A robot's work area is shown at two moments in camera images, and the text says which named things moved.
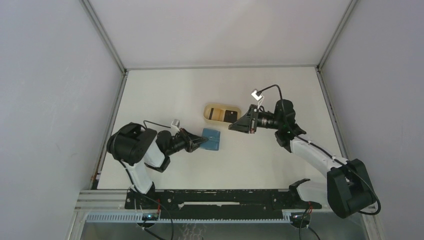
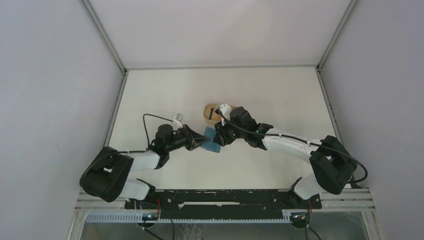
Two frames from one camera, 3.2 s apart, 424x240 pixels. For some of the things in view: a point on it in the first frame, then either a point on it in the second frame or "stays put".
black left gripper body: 177,144 stays put
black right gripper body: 261,119 → 227,133
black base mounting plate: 216,199 stays put
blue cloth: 213,143 stays put
